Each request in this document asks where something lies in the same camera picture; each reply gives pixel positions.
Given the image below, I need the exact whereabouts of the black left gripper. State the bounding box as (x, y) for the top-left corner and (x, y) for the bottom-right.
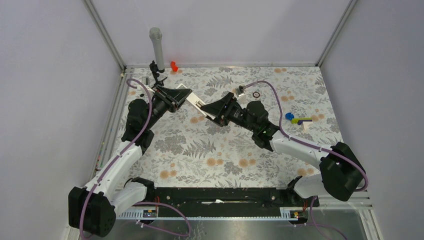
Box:
(144, 85), (192, 130)

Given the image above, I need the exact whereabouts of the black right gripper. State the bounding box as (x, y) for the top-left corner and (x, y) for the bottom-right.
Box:
(200, 92), (257, 133)

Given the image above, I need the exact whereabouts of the white remote control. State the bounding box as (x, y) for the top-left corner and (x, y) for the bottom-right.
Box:
(185, 92), (215, 120)

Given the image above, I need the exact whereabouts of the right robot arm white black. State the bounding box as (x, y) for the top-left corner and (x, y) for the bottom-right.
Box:
(200, 92), (369, 206)

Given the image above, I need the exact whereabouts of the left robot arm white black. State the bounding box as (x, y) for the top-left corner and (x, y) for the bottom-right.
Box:
(68, 86), (193, 237)

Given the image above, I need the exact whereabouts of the small orange red block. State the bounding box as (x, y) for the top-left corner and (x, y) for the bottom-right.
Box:
(170, 61), (179, 72)

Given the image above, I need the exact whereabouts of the black mini tripod stand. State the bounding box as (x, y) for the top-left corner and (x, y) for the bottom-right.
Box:
(149, 60), (168, 89)

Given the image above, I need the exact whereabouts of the floral patterned table mat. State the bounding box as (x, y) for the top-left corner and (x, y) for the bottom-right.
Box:
(118, 67), (342, 188)

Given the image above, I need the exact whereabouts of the grey microphone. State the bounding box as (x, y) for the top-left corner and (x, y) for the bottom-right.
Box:
(149, 27), (165, 73)

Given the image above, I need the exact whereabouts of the blue plastic toy piece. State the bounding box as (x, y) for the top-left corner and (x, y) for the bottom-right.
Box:
(285, 112), (295, 121)

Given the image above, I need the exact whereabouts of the yellow green toy piece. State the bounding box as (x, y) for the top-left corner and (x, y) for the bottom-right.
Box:
(290, 118), (313, 125)

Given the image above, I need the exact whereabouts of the beige wooden block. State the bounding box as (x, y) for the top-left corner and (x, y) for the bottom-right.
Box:
(301, 121), (313, 131)

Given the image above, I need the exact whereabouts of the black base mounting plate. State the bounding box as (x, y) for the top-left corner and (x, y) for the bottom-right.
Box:
(143, 187), (320, 216)

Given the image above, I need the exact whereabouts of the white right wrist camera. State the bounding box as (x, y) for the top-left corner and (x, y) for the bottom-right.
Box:
(235, 85), (247, 103)

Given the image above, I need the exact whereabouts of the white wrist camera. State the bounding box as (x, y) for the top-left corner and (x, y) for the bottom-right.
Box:
(235, 85), (247, 103)
(141, 76), (151, 87)

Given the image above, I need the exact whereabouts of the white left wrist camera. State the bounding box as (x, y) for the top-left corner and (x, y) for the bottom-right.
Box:
(141, 76), (151, 87)

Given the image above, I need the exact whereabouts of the slotted metal cable rail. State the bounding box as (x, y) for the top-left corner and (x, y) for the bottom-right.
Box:
(116, 207), (309, 221)

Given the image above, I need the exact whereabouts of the aluminium frame post left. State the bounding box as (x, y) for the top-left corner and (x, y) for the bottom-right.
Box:
(82, 0), (126, 72)

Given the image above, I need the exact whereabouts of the aluminium frame post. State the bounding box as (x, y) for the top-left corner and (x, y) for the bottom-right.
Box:
(315, 0), (358, 68)
(82, 0), (126, 72)

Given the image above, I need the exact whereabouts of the aluminium frame post right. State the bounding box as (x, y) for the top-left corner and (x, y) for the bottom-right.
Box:
(315, 0), (358, 68)

